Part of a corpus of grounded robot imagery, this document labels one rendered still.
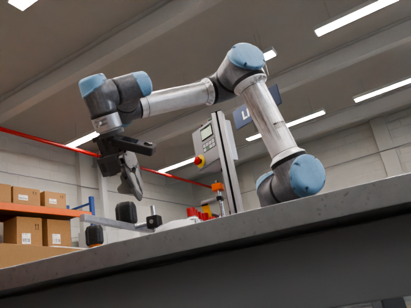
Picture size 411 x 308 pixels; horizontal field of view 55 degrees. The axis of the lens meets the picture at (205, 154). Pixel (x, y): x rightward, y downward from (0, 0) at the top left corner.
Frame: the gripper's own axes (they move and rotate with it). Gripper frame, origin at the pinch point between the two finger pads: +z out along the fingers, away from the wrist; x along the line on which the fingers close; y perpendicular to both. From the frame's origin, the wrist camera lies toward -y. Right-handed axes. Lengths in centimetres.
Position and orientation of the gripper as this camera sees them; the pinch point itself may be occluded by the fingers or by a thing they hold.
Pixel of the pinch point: (141, 195)
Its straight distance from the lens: 112.8
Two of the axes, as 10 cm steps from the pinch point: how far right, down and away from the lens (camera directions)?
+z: 3.1, 9.4, 1.7
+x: -2.0, 2.3, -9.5
